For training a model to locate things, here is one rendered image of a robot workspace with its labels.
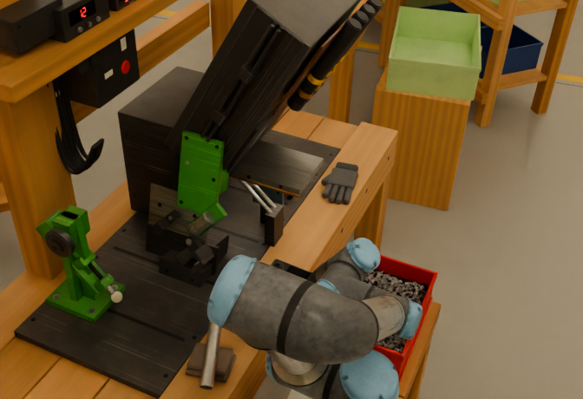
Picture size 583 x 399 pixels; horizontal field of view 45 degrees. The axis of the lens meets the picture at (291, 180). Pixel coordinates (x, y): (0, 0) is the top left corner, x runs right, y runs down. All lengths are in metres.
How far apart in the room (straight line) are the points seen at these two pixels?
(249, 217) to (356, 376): 0.80
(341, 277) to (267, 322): 0.43
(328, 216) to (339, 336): 1.08
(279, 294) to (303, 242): 0.97
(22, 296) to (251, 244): 0.62
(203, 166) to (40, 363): 0.60
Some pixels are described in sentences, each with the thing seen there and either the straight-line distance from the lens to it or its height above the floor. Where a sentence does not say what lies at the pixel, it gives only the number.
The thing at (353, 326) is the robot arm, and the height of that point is 1.45.
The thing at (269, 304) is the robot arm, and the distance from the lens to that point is 1.02.
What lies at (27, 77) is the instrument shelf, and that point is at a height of 1.54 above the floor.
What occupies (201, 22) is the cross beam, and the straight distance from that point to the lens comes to 2.46.
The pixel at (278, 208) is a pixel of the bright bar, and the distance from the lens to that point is 1.92.
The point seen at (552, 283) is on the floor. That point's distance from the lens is 3.39.
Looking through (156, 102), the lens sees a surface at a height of 1.24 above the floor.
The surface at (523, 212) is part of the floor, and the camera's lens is 3.74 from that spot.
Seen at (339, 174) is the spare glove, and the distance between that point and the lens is 2.20.
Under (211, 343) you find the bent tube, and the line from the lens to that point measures 1.63.
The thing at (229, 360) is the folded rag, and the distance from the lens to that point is 1.66.
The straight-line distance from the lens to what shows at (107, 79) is 1.73.
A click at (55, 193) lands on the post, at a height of 1.12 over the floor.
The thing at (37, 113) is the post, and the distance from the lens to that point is 1.73.
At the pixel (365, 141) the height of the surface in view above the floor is 0.90.
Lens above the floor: 2.22
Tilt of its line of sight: 37 degrees down
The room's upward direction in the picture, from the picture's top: 2 degrees clockwise
